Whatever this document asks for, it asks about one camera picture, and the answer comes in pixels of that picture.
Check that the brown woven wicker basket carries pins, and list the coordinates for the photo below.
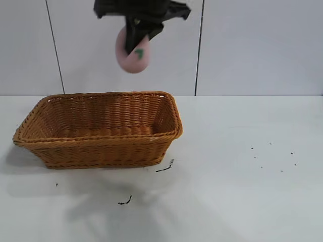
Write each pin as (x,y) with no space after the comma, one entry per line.
(101,148)

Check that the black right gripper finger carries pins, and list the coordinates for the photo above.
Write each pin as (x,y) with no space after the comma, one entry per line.
(133,35)
(152,31)

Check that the pink toy peach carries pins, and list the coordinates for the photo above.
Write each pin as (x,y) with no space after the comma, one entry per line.
(133,63)

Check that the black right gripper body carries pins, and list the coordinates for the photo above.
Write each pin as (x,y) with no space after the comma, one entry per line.
(141,7)

